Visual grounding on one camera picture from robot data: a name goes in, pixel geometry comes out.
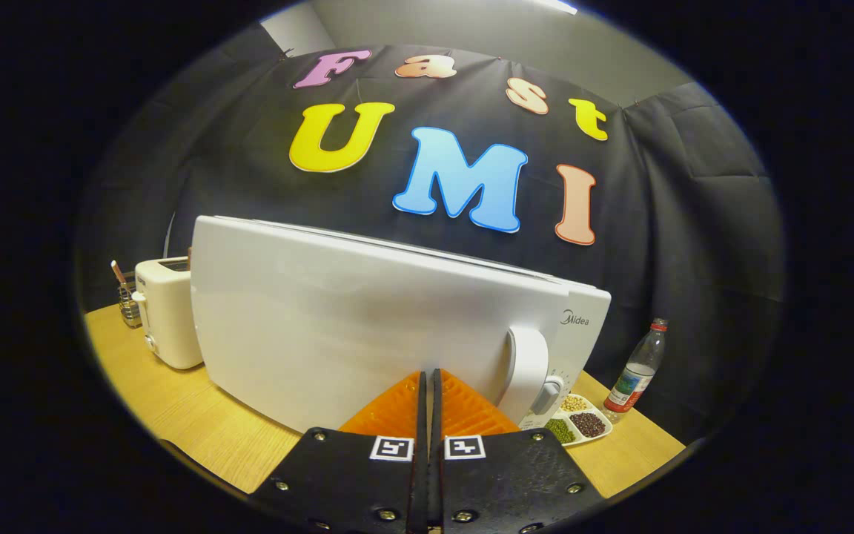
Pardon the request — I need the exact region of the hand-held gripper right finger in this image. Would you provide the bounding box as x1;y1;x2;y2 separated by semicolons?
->
431;369;609;534

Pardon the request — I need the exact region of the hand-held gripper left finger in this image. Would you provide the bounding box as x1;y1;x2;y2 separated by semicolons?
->
253;369;428;534

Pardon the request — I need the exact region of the white toaster oven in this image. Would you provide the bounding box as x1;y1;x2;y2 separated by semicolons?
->
190;215;612;435

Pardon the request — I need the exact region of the white toaster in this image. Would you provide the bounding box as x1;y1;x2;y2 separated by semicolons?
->
134;257;204;370

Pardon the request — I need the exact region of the white divided bean dish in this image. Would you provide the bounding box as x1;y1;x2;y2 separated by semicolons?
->
520;393;613;447

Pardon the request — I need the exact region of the clear plastic bottle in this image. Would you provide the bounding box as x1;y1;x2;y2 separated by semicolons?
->
603;319;669;423

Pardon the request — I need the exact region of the wire utensil basket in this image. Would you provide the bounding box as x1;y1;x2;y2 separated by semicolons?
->
117;278;143;329

